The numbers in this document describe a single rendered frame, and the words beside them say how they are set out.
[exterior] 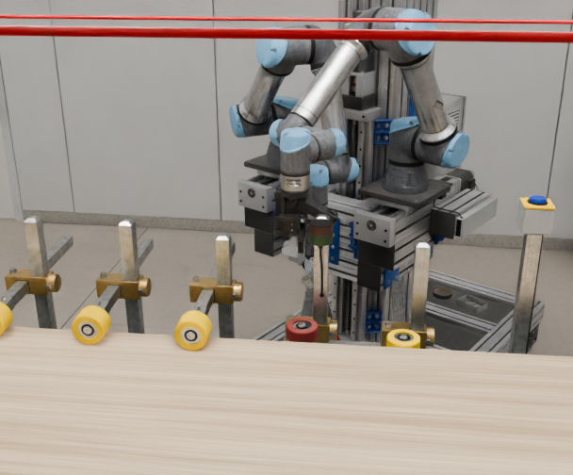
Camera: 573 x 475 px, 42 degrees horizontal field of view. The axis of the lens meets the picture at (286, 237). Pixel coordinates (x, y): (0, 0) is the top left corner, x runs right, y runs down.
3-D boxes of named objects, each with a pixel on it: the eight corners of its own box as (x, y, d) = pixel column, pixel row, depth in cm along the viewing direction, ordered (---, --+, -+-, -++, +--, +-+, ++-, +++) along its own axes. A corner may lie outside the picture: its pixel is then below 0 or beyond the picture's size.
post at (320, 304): (313, 376, 202) (315, 212, 184) (325, 377, 202) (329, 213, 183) (312, 384, 199) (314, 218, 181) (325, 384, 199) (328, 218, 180)
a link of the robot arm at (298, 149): (319, 130, 183) (294, 136, 177) (319, 172, 187) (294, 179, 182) (298, 124, 188) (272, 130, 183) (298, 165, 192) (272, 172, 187)
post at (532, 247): (501, 382, 197) (522, 225, 180) (520, 383, 197) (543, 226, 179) (504, 391, 193) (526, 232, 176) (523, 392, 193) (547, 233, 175)
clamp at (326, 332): (286, 331, 199) (286, 314, 197) (337, 334, 197) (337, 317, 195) (285, 341, 193) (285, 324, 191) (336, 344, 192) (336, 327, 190)
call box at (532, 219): (515, 226, 181) (519, 196, 178) (545, 227, 181) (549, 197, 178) (520, 237, 175) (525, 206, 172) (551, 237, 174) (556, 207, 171)
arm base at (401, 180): (396, 176, 251) (398, 148, 248) (436, 185, 243) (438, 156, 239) (372, 188, 241) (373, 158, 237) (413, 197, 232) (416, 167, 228)
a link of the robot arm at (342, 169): (329, 27, 233) (348, 182, 237) (297, 29, 229) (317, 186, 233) (345, 19, 222) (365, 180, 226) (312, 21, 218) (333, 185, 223)
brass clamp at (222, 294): (194, 292, 198) (193, 275, 196) (244, 295, 196) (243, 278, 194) (188, 303, 192) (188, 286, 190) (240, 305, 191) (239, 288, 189)
